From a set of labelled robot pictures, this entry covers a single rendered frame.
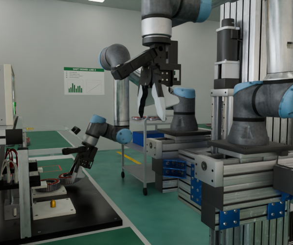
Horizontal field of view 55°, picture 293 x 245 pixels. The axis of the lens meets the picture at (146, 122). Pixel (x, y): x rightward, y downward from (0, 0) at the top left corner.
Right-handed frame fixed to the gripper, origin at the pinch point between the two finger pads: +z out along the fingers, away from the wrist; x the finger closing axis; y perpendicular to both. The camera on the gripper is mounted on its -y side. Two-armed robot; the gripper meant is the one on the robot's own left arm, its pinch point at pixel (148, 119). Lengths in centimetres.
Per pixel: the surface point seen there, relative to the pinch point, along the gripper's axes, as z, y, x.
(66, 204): 37, -16, 48
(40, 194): 37, -25, 66
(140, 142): 57, 112, 303
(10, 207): 33, -36, 44
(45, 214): 37, -24, 41
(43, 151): 43, -19, 206
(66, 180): 34, -13, 74
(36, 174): 23, -26, 46
